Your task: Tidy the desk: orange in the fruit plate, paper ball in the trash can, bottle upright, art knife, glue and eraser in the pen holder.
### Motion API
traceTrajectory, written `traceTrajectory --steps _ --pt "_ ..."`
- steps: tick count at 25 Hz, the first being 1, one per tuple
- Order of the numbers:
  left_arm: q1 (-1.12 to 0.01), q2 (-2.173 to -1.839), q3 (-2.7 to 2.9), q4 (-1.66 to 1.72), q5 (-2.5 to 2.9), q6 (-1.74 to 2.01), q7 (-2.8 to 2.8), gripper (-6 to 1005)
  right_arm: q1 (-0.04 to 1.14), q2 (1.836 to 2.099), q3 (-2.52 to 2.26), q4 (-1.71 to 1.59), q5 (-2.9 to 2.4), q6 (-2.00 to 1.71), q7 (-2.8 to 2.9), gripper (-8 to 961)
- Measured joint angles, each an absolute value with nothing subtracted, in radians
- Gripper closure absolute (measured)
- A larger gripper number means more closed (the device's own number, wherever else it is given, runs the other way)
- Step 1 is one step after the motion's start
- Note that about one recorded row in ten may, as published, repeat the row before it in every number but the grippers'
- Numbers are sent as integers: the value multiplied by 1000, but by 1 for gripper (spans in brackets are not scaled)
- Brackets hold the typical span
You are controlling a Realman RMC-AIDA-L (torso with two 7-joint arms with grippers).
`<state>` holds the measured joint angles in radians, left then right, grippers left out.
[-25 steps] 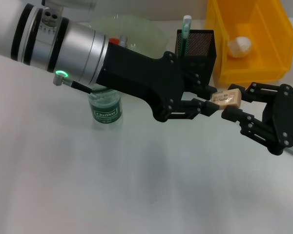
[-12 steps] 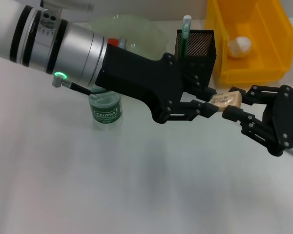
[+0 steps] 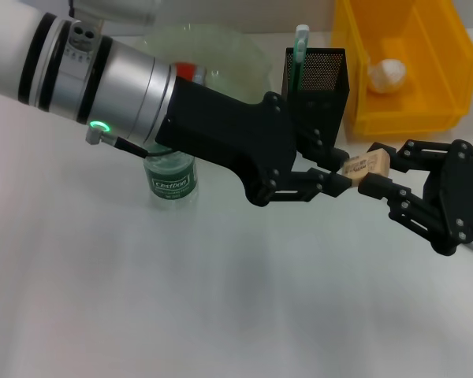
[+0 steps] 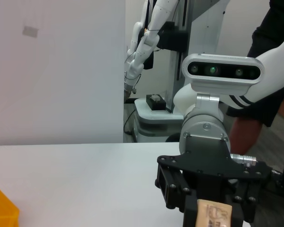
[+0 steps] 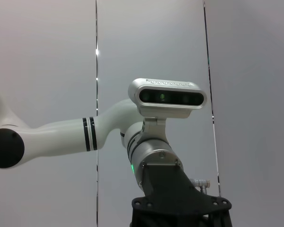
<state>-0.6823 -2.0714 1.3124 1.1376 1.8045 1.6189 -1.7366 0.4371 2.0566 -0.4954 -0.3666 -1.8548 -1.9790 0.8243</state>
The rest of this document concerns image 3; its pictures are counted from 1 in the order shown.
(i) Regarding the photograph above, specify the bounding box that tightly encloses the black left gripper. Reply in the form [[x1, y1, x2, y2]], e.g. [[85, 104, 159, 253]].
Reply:
[[154, 76, 352, 206]]

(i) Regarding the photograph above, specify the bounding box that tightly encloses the green utility knife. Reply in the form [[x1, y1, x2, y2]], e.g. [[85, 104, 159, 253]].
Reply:
[[292, 25, 311, 94]]

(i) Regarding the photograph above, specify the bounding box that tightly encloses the black mesh pen holder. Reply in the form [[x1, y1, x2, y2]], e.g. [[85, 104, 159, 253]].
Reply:
[[279, 46, 351, 154]]

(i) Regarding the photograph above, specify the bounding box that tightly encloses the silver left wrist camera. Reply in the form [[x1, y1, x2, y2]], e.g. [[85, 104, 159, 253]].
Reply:
[[69, 0, 158, 27]]

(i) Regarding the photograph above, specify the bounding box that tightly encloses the white paper ball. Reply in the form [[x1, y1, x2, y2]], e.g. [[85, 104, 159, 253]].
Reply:
[[367, 58, 408, 95]]

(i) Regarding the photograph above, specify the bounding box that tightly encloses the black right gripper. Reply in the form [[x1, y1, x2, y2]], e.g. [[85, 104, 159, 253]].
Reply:
[[358, 138, 473, 255]]

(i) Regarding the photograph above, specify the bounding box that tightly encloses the red-orange fruit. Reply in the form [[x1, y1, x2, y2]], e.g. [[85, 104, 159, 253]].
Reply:
[[173, 61, 200, 82]]

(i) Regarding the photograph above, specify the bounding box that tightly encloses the yellow plastic bin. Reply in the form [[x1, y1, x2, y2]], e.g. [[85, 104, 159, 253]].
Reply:
[[330, 0, 473, 139]]

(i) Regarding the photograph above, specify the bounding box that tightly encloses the clear water bottle green label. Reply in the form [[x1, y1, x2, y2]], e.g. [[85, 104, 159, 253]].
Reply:
[[141, 151, 200, 212]]

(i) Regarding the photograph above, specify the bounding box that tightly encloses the small wooden block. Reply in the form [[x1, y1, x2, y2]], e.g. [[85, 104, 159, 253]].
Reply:
[[338, 148, 391, 188]]

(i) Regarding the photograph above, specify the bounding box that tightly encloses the green glass fruit bowl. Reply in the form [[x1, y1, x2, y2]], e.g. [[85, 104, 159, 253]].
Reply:
[[136, 23, 275, 104]]

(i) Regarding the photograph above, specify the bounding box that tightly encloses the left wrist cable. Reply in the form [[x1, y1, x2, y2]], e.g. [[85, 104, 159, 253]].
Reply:
[[85, 120, 151, 159]]

